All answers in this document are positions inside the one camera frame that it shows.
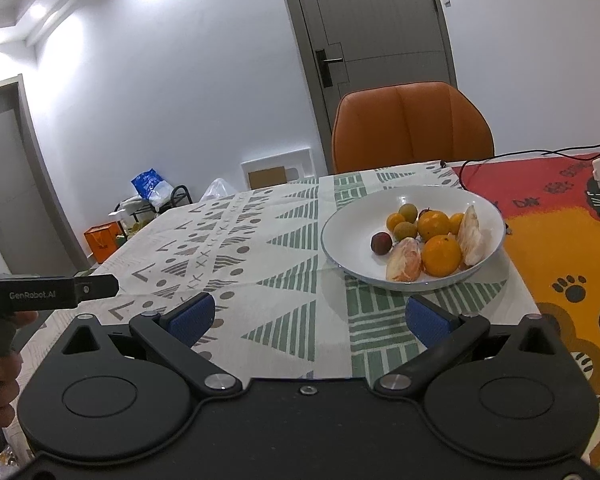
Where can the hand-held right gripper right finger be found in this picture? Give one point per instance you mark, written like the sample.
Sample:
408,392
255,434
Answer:
426,320

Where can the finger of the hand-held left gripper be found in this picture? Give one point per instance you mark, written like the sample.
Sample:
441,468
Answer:
99,286

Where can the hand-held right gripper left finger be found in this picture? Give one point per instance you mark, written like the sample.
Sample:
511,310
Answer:
192,317

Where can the plastic bag with food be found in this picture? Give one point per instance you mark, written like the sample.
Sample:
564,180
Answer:
405,261
471,235

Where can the large orange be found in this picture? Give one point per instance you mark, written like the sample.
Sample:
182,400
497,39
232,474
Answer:
433,225
442,256

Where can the small green-yellow fruit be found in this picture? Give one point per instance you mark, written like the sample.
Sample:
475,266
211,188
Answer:
408,210
405,230

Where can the small orange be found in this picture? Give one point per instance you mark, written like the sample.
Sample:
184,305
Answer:
395,221
456,223

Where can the white ceramic plate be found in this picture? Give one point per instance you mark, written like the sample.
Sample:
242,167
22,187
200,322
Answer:
350,240

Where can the person's left hand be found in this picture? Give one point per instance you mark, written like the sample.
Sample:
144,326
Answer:
2,375

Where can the orange paper bag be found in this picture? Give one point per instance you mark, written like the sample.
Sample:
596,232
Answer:
104,242

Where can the patterned white tablecloth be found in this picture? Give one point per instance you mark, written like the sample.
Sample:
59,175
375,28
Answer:
260,260

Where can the white box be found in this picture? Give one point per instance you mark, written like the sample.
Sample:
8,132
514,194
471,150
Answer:
135,204

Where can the blue and white bag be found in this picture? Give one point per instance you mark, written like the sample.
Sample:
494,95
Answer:
147,185

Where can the black metal rack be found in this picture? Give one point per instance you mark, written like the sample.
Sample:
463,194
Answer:
184,194

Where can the grey side door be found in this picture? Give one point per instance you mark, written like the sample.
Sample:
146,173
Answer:
10,170

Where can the clear plastic bag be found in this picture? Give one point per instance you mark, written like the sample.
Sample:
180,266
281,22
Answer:
219,190

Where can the colourful cartoon table mat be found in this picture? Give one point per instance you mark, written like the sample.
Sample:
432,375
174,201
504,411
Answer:
555,240

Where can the brown cardboard sheet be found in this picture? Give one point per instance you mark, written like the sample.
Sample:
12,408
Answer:
267,177

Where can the white foam board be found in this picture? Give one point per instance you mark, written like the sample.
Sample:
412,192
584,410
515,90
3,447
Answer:
300,162

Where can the orange leather chair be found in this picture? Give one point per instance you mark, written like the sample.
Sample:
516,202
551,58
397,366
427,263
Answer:
410,125

